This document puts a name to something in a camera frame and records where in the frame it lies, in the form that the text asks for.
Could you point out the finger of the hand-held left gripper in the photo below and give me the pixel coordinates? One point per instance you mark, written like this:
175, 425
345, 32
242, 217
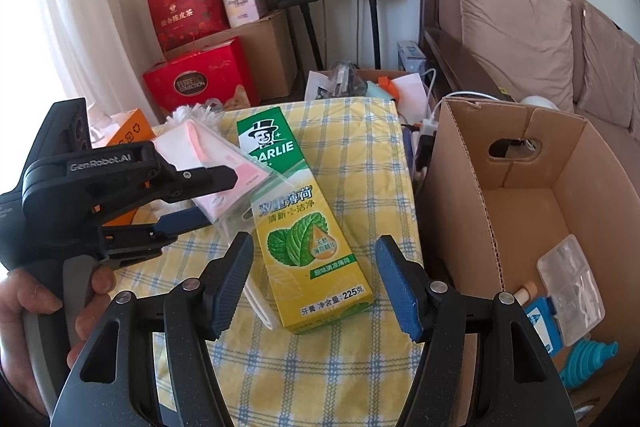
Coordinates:
205, 179
182, 222

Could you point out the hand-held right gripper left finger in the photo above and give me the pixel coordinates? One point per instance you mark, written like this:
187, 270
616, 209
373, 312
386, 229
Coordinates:
230, 282

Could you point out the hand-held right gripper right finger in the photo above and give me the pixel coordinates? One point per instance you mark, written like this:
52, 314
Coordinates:
397, 287

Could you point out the clear pouch with pink item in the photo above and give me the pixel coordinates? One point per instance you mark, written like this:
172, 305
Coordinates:
200, 142

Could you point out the orange cardboard box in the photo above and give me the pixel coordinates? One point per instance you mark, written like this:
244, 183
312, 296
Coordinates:
132, 129

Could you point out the green yellow toothpaste box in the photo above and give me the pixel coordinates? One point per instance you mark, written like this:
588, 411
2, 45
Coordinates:
300, 232

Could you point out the person's left hand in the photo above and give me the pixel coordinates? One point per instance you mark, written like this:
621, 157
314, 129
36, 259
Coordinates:
30, 292

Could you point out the brown cardboard box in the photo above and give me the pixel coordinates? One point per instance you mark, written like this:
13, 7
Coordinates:
460, 207

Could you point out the red gift box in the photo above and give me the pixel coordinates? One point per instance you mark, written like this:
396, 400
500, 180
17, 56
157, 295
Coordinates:
200, 77

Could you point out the yellow checked tablecloth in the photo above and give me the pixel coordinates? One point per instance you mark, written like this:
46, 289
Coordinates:
350, 187

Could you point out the plain brown carton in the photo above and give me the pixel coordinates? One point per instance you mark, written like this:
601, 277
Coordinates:
270, 52

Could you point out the blue white packet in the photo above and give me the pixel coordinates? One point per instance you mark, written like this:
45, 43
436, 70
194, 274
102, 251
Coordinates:
542, 322

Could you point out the red gift bag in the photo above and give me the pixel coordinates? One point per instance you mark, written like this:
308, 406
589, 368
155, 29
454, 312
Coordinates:
185, 17

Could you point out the black speaker stand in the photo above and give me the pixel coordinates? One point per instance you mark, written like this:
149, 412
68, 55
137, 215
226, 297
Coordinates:
306, 42
372, 32

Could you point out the open carton of clutter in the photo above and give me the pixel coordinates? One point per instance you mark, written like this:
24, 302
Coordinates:
350, 82

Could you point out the clear plastic tray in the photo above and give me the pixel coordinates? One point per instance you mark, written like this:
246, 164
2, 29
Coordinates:
575, 287

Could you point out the white pink tissue pack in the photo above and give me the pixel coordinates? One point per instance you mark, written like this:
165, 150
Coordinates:
242, 2

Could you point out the white curtain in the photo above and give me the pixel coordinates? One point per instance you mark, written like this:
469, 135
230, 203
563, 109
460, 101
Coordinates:
100, 7

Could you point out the teal silicone funnel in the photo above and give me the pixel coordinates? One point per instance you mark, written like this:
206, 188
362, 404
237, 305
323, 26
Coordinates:
582, 364

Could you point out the blue white small box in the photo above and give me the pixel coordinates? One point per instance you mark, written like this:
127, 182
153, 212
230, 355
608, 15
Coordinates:
411, 56

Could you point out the brown sofa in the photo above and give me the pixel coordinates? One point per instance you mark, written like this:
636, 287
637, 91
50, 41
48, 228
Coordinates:
440, 32

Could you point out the large brown sofa cushion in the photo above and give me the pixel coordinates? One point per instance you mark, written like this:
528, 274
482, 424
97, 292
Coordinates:
515, 32

